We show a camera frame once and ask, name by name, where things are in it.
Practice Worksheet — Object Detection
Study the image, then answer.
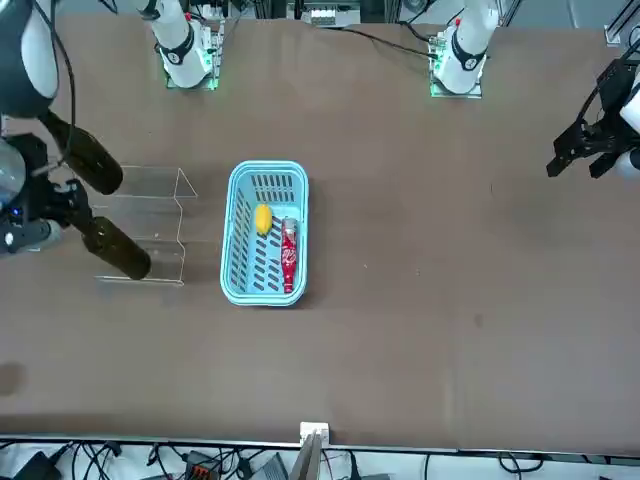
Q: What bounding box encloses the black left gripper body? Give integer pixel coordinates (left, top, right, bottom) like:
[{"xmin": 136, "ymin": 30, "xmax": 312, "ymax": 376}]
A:
[{"xmin": 596, "ymin": 58, "xmax": 639, "ymax": 127}]

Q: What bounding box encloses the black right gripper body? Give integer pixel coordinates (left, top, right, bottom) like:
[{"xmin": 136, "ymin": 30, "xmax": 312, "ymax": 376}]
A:
[{"xmin": 17, "ymin": 133, "xmax": 55, "ymax": 225}]

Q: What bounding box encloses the brown sloped-shoulder wine bottle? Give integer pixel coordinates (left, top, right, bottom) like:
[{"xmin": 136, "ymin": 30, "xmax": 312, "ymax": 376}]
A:
[{"xmin": 43, "ymin": 110, "xmax": 125, "ymax": 197}]

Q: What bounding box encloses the olive high-shoulder wine bottle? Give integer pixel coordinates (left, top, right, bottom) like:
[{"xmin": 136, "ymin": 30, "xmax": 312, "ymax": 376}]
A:
[{"xmin": 81, "ymin": 216, "xmax": 152, "ymax": 281}]

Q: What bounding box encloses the clear acrylic stepped shelf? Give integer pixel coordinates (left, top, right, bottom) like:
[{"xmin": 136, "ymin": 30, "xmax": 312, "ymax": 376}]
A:
[{"xmin": 93, "ymin": 165, "xmax": 198, "ymax": 290}]

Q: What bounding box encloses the silver aluminium corner profile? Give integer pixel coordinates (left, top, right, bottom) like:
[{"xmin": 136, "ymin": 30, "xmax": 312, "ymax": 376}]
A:
[{"xmin": 603, "ymin": 0, "xmax": 640, "ymax": 47}]

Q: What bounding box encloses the light blue plastic basket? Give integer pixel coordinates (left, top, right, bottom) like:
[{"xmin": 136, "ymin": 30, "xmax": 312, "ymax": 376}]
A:
[{"xmin": 219, "ymin": 159, "xmax": 313, "ymax": 308}]

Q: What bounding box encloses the yellow lemon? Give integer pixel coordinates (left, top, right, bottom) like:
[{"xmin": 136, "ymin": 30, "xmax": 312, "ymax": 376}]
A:
[{"xmin": 254, "ymin": 203, "xmax": 274, "ymax": 236}]

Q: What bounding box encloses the red cola bottle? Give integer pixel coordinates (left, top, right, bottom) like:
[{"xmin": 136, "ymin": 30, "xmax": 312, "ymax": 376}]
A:
[{"xmin": 279, "ymin": 215, "xmax": 300, "ymax": 295}]

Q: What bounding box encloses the large black power brick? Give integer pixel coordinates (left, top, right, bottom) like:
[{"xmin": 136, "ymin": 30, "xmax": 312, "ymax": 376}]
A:
[{"xmin": 6, "ymin": 450, "xmax": 64, "ymax": 480}]

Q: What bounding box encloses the orange and black device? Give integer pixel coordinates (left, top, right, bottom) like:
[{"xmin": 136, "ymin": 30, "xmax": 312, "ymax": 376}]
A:
[{"xmin": 183, "ymin": 450, "xmax": 222, "ymax": 478}]

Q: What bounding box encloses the white socket box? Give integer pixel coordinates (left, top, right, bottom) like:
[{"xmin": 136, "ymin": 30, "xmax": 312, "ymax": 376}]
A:
[{"xmin": 299, "ymin": 421, "xmax": 332, "ymax": 447}]

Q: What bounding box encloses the grey power adapter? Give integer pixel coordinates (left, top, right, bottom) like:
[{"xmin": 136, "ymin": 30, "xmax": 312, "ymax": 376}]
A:
[{"xmin": 251, "ymin": 453, "xmax": 291, "ymax": 480}]

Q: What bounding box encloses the grey metal bar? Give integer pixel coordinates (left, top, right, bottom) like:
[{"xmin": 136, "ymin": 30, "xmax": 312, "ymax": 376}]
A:
[{"xmin": 288, "ymin": 430, "xmax": 326, "ymax": 480}]

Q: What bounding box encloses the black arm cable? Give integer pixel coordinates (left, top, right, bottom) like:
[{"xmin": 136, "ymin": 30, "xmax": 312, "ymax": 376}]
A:
[{"xmin": 28, "ymin": 0, "xmax": 78, "ymax": 169}]

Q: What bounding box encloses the black cable on table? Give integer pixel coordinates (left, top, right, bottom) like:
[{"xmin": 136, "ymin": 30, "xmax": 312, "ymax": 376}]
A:
[{"xmin": 341, "ymin": 25, "xmax": 439, "ymax": 61}]

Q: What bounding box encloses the metal table edge rail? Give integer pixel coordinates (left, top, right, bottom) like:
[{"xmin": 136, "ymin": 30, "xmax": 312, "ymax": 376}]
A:
[{"xmin": 0, "ymin": 430, "xmax": 640, "ymax": 457}]

